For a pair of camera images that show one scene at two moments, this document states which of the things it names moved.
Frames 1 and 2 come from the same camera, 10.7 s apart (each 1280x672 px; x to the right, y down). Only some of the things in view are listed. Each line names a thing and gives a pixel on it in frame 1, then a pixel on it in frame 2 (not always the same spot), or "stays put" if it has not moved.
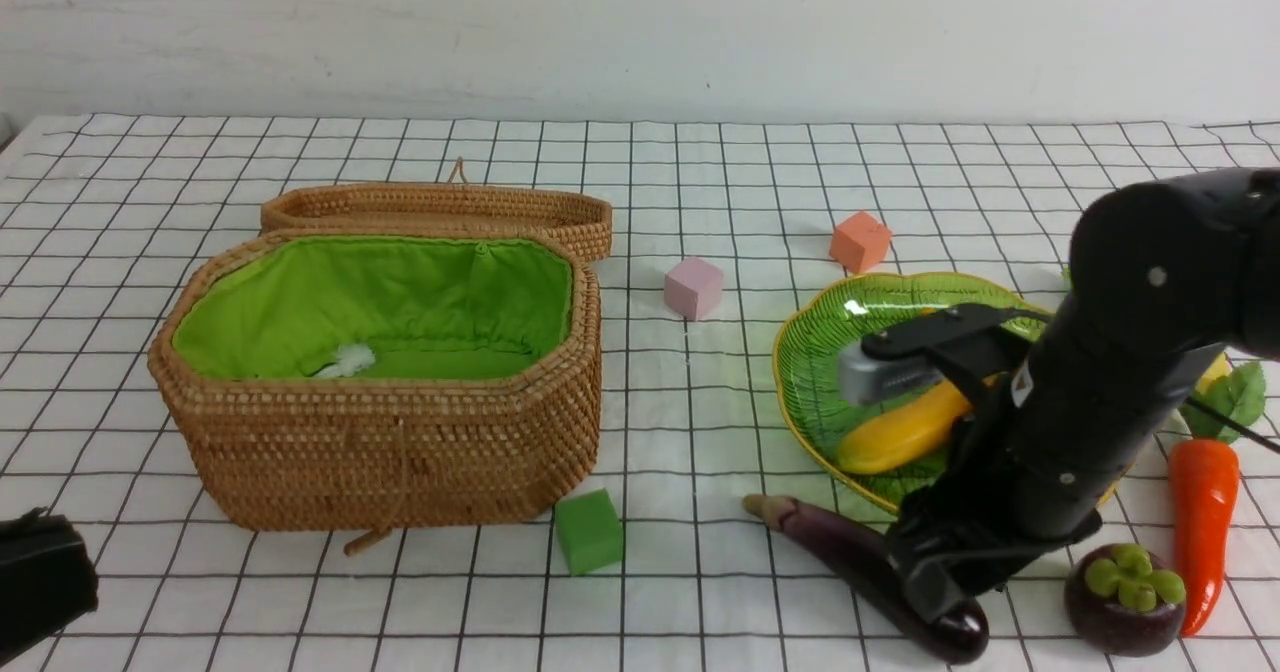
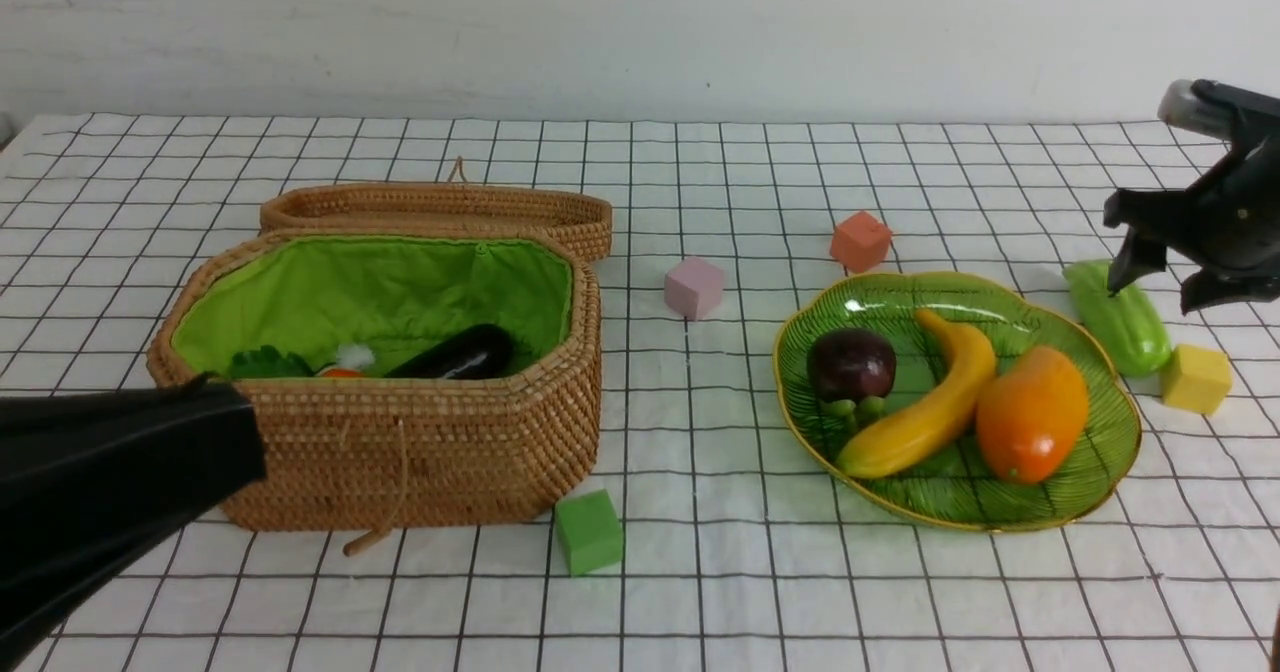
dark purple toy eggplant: (857, 567) to (483, 352)
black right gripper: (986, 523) to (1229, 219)
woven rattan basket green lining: (425, 308) stays put
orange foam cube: (860, 242) stays put
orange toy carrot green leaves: (1237, 399) to (266, 361)
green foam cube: (589, 529) stays put
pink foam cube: (693, 288) stays put
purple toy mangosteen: (1123, 600) to (851, 364)
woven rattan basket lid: (584, 216) stays put
